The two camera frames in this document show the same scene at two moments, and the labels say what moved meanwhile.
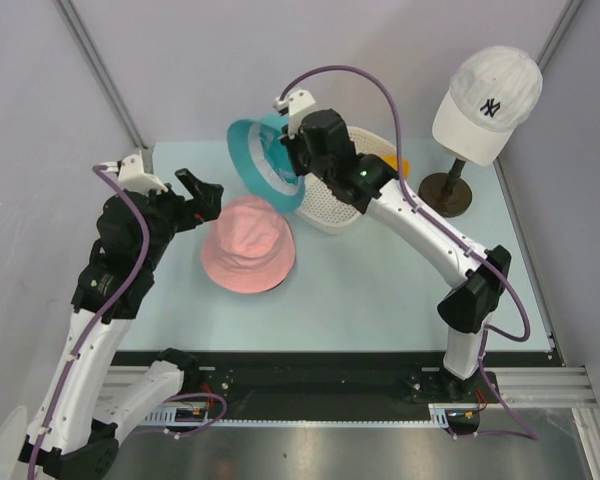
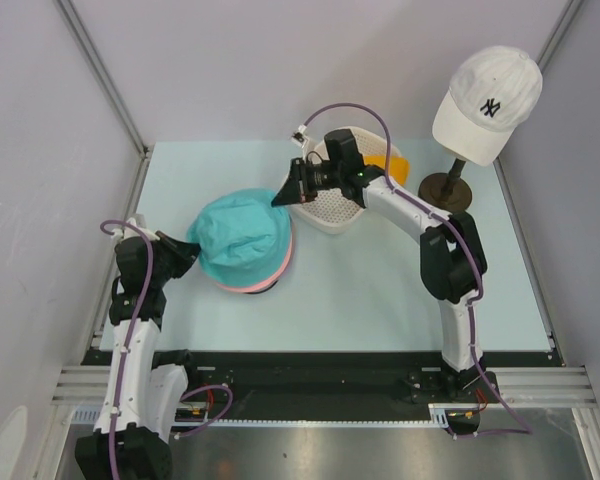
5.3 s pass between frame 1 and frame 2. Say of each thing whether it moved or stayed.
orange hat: stayed
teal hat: moved
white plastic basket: stayed
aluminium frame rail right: stayed
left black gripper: moved
